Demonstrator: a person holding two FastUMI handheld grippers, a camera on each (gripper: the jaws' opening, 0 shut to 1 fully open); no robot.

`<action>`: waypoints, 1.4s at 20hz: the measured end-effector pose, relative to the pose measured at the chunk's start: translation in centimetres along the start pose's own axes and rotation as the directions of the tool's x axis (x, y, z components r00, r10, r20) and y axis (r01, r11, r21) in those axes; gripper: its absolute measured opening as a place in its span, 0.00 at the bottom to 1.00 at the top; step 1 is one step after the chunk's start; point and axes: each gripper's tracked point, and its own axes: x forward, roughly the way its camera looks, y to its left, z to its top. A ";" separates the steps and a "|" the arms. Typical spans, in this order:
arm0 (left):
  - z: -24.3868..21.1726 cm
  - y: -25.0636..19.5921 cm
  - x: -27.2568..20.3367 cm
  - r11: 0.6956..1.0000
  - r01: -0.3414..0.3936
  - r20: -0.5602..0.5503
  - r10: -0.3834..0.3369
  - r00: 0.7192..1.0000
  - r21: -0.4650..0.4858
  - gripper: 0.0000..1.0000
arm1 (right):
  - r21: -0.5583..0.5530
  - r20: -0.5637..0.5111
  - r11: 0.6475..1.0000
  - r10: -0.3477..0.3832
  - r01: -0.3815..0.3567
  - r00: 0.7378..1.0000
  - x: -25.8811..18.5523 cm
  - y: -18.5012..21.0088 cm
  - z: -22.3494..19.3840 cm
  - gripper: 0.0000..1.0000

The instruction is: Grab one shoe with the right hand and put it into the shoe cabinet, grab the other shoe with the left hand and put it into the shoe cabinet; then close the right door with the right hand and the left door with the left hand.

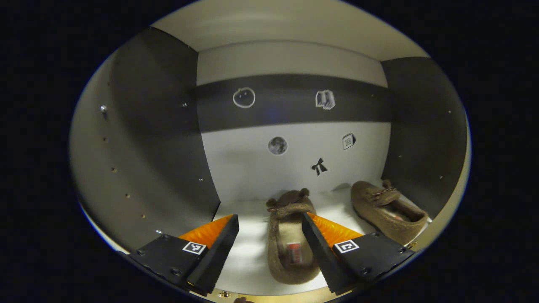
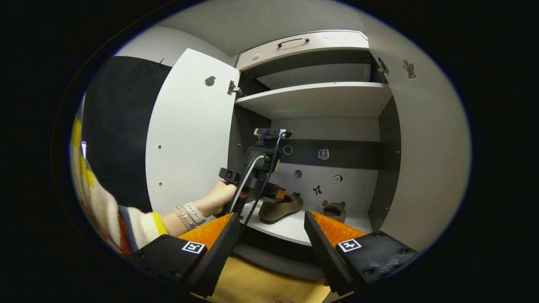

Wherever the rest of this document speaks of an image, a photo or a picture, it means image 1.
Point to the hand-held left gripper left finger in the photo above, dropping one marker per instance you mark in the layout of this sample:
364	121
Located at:
217	254

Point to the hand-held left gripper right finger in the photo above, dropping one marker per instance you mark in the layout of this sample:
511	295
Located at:
322	254

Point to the brown fuzzy shoe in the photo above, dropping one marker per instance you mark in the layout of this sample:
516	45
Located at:
286	235
379	214

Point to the white shoe cabinet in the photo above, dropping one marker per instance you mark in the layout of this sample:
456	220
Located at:
244	168

